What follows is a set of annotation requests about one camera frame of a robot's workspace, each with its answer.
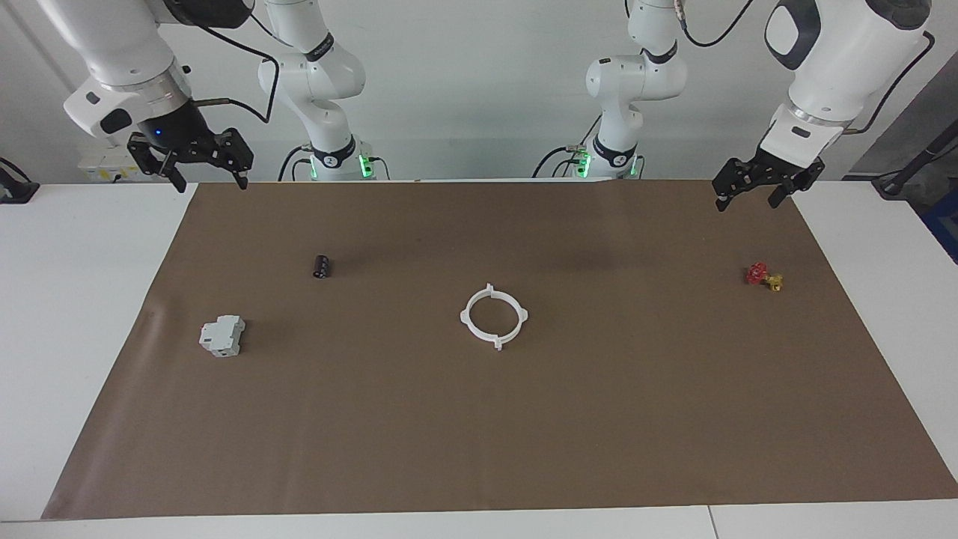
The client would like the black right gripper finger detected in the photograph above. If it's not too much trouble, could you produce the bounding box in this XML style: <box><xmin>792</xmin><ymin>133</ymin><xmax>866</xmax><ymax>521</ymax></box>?
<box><xmin>126</xmin><ymin>133</ymin><xmax>189</xmax><ymax>194</ymax></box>
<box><xmin>201</xmin><ymin>129</ymin><xmax>255</xmax><ymax>190</ymax></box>

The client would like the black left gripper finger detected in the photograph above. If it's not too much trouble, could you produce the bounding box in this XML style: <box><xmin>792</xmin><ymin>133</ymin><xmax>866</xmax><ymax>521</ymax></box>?
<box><xmin>767</xmin><ymin>156</ymin><xmax>826</xmax><ymax>210</ymax></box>
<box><xmin>711</xmin><ymin>157</ymin><xmax>755</xmax><ymax>213</ymax></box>

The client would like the white power strip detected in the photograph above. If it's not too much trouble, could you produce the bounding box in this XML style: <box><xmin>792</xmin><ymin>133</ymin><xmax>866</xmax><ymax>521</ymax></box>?
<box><xmin>79</xmin><ymin>146</ymin><xmax>139</xmax><ymax>183</ymax></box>

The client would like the black stand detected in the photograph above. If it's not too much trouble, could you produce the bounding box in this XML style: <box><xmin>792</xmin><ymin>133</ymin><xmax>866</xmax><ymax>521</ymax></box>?
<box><xmin>872</xmin><ymin>124</ymin><xmax>958</xmax><ymax>199</ymax></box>

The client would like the blue box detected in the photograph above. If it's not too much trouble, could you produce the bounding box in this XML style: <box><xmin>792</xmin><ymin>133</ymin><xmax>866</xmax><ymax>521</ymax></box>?
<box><xmin>922</xmin><ymin>187</ymin><xmax>958</xmax><ymax>264</ymax></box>

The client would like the white circuit breaker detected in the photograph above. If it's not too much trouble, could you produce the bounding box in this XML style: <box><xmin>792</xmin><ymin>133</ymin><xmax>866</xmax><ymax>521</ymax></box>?
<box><xmin>198</xmin><ymin>314</ymin><xmax>246</xmax><ymax>359</ymax></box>

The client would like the brown table mat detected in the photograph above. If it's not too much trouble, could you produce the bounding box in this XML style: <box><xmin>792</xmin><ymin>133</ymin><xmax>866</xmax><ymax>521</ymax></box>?
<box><xmin>41</xmin><ymin>178</ymin><xmax>958</xmax><ymax>520</ymax></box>

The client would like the black base cable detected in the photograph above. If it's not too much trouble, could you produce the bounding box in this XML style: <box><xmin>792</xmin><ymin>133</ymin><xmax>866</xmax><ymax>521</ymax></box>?
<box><xmin>533</xmin><ymin>144</ymin><xmax>592</xmax><ymax>179</ymax></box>
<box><xmin>278</xmin><ymin>144</ymin><xmax>311</xmax><ymax>182</ymax></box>

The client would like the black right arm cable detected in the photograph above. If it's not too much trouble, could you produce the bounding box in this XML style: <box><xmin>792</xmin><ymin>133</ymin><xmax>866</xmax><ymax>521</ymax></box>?
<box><xmin>180</xmin><ymin>15</ymin><xmax>281</xmax><ymax>125</ymax></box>

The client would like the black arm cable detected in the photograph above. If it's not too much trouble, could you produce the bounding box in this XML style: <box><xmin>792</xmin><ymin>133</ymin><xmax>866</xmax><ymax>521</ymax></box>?
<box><xmin>676</xmin><ymin>0</ymin><xmax>936</xmax><ymax>135</ymax></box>
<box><xmin>180</xmin><ymin>15</ymin><xmax>281</xmax><ymax>125</ymax></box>

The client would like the red handle brass valve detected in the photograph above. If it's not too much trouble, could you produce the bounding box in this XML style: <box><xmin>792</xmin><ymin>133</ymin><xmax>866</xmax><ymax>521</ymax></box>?
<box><xmin>745</xmin><ymin>262</ymin><xmax>784</xmax><ymax>293</ymax></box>

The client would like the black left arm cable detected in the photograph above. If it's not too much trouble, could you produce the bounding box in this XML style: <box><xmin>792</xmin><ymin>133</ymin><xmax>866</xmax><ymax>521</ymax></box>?
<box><xmin>676</xmin><ymin>0</ymin><xmax>936</xmax><ymax>135</ymax></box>

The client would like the black clamp mount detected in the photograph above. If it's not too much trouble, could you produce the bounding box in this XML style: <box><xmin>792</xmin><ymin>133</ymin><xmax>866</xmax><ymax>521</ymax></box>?
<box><xmin>0</xmin><ymin>157</ymin><xmax>40</xmax><ymax>204</ymax></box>

